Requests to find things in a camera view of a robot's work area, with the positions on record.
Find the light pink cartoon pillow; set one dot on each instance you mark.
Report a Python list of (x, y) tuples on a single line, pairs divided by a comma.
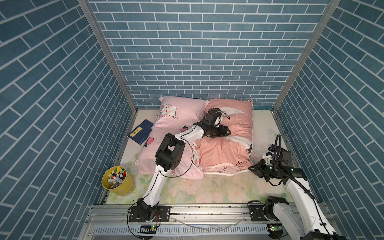
[(175, 115)]

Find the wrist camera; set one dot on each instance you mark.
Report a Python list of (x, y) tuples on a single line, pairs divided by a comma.
[(280, 157), (213, 117)]

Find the dark blue notebook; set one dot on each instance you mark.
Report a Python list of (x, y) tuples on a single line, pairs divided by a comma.
[(140, 134)]

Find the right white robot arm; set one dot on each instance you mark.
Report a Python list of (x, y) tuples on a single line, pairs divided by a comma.
[(300, 201)]

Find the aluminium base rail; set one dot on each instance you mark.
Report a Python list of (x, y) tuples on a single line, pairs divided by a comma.
[(181, 222)]

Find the yellow pen cup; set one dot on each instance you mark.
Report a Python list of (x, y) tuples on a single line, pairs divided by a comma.
[(117, 180)]

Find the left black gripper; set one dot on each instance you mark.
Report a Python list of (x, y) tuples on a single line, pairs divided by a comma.
[(219, 133)]

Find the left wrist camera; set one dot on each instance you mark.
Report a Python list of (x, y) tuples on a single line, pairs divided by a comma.
[(213, 117)]

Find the floral table mat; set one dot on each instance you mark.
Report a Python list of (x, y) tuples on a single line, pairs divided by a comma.
[(212, 189)]

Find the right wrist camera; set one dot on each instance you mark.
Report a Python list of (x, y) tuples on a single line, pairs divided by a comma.
[(280, 157)]

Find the salmon pink feather pillow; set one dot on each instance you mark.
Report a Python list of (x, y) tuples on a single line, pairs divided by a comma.
[(229, 155)]

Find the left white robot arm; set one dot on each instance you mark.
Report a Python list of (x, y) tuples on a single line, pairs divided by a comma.
[(168, 157)]

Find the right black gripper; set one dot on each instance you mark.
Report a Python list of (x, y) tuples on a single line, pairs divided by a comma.
[(257, 169)]

